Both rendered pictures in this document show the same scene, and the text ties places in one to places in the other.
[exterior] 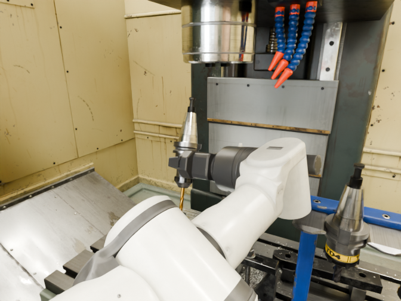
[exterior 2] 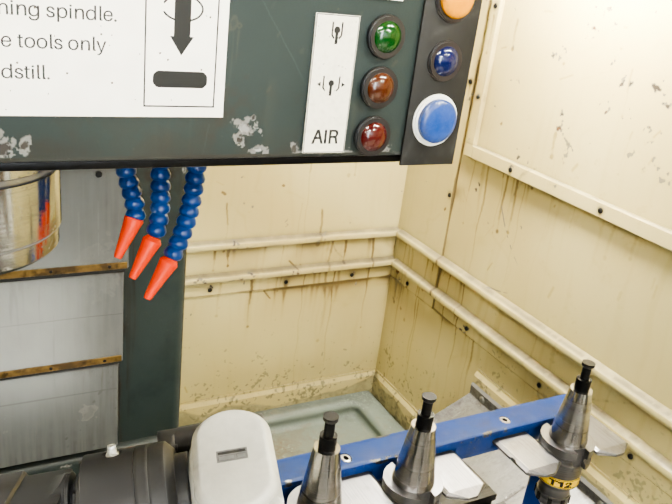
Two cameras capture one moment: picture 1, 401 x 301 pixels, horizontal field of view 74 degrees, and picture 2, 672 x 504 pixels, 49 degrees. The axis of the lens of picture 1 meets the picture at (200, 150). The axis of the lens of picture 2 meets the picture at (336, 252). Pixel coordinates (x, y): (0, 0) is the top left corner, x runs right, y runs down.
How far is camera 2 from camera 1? 0.37 m
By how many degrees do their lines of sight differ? 54
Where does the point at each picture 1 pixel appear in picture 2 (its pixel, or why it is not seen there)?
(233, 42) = (38, 218)
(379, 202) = (194, 344)
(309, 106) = (75, 216)
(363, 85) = not seen: hidden behind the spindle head
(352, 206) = (332, 481)
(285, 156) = (273, 473)
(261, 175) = not seen: outside the picture
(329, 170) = (131, 337)
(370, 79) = not seen: hidden behind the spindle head
